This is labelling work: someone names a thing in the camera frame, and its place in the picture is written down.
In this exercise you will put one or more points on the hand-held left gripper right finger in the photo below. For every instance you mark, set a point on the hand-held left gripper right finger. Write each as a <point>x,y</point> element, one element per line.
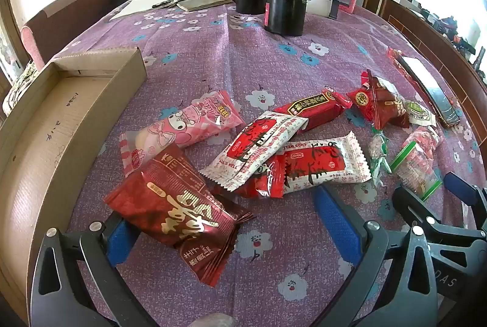
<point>338,220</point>

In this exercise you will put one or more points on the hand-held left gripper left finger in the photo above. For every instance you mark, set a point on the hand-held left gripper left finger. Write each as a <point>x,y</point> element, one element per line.
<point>118,243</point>

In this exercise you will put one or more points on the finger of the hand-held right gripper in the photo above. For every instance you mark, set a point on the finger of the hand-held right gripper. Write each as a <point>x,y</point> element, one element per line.
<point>409,203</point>
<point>468,194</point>

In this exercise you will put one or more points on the clear zip bag pink snacks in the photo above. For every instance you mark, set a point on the clear zip bag pink snacks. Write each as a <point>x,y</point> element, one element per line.
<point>414,156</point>

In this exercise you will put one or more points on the white and red snack packet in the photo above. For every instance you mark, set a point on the white and red snack packet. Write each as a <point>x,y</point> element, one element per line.
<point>327,159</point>
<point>251,144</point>

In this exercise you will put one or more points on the green striped candy packet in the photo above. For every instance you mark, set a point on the green striped candy packet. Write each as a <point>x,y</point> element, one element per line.
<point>378,148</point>

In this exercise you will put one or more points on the large dark red snack packet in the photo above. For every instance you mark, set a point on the large dark red snack packet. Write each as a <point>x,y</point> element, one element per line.
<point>171,197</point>

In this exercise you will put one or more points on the small red snack packet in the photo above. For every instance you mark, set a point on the small red snack packet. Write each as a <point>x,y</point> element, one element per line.
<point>266,178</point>

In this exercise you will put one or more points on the red packet with gold seal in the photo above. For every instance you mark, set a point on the red packet with gold seal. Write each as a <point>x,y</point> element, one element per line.
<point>380,102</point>

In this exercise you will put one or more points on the brown cardboard box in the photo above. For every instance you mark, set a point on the brown cardboard box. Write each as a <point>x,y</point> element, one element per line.
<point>34,144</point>

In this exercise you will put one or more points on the pink cartoon snack packet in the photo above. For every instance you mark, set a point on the pink cartoon snack packet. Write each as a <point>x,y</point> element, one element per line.
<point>179,125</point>

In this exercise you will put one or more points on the round green label packet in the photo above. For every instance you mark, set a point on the round green label packet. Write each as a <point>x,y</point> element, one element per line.
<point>418,113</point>

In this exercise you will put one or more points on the red bar packet black label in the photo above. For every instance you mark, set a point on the red bar packet black label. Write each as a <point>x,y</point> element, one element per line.
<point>312,108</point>

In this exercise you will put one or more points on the black smartphone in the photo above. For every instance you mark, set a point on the black smartphone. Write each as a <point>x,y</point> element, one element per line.
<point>426,83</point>

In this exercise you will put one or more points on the pile of windowsill clutter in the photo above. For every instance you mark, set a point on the pile of windowsill clutter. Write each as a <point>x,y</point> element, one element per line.
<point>456,34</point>

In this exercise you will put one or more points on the floral patterned cushion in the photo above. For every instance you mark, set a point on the floral patterned cushion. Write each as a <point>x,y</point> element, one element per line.
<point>19,87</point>

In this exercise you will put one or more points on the purple floral tablecloth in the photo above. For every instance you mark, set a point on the purple floral tablecloth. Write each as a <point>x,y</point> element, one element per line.
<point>228,64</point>

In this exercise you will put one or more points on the brown padded chair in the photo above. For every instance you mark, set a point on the brown padded chair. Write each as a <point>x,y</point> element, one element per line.
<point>68,19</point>

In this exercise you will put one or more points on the white paper sheet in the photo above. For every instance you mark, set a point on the white paper sheet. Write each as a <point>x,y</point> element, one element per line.
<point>140,5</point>

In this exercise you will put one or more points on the black scissors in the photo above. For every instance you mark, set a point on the black scissors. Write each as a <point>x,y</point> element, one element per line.
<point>167,2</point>

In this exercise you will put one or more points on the tan notebook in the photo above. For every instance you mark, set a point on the tan notebook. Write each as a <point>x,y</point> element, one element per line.
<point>205,2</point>

